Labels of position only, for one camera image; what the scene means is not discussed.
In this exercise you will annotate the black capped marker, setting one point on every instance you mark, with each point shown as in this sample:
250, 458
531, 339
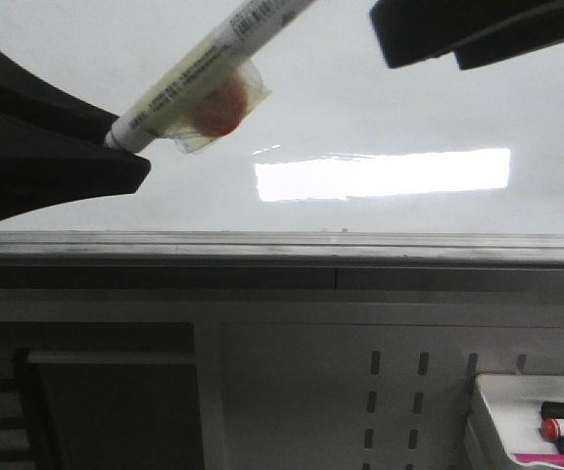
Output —
552, 410

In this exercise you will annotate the white perforated metal panel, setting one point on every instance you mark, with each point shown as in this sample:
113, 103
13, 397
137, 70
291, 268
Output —
335, 396

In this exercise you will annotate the white whiteboard with grey frame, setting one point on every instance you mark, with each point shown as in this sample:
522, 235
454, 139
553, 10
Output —
347, 158

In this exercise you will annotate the pink eraser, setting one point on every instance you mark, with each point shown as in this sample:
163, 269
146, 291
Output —
551, 459

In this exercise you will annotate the white whiteboard marker with tape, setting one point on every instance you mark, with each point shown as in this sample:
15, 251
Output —
211, 90

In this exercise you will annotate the white plastic marker tray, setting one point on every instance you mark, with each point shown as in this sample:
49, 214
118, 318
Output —
505, 418

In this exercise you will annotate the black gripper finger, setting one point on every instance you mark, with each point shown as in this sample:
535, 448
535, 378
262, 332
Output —
52, 147
477, 33

